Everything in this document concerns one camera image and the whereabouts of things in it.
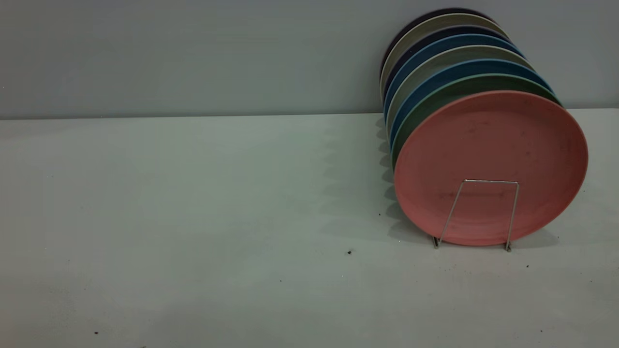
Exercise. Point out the dark purple plate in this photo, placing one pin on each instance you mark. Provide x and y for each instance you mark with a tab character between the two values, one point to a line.
435	13

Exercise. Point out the beige plate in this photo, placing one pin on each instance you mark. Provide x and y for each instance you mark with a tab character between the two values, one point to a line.
425	29
459	52

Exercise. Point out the dark navy plate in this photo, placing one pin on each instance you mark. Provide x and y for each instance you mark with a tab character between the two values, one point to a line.
459	30

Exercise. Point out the pink plate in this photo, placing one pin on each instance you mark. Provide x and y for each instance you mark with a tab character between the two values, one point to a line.
493	140

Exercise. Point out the blue plate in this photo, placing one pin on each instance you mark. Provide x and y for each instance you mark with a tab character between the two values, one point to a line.
464	66
459	39

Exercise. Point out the green plate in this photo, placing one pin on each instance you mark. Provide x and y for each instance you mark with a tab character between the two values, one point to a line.
435	99

